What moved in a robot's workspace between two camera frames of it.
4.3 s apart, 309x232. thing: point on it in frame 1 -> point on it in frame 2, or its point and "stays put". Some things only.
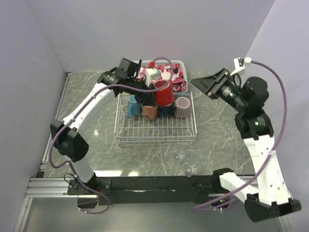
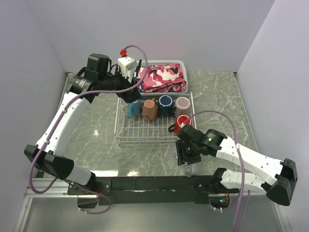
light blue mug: [133, 108] stays put
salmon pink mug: [149, 112] stays put
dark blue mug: [166, 111] stays put
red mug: [165, 97] -> [179, 120]
